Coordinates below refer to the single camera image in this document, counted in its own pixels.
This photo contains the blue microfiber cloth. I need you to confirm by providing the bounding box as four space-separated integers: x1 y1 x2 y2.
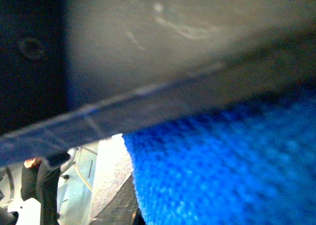
123 87 316 225

